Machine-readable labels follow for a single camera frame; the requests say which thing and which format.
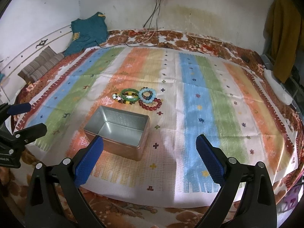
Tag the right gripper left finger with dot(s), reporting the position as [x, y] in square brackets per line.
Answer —
[43, 206]

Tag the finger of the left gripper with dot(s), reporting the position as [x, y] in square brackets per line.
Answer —
[30, 134]
[19, 109]

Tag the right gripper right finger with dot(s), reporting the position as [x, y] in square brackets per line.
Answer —
[257, 206]

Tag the silver metal tin box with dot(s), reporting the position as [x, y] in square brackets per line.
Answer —
[124, 133]

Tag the floral brown bed blanket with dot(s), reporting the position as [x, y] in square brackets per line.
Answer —
[115, 212]

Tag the striped brown pillow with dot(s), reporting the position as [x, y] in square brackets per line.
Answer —
[37, 68]

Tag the teal sweater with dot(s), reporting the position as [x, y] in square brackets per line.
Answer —
[87, 33]

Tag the mustard yellow hanging garment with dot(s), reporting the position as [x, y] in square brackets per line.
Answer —
[284, 33]

